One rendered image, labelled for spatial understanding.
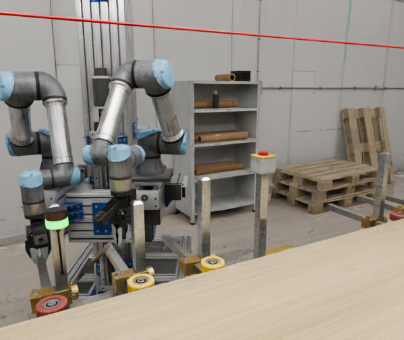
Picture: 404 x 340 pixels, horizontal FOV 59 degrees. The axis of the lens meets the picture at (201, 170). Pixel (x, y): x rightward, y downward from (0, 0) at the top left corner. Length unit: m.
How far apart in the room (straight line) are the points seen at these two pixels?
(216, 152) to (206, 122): 0.40
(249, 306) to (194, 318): 0.15
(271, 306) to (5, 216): 3.20
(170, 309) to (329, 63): 4.98
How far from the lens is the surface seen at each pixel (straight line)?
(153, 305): 1.04
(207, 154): 4.39
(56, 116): 1.56
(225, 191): 4.65
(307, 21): 5.37
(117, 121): 1.42
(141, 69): 1.50
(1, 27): 3.76
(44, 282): 1.31
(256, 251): 1.51
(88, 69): 2.04
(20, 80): 1.59
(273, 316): 1.00
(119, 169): 1.20
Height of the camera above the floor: 1.47
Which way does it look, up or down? 13 degrees down
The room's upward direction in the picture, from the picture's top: straight up
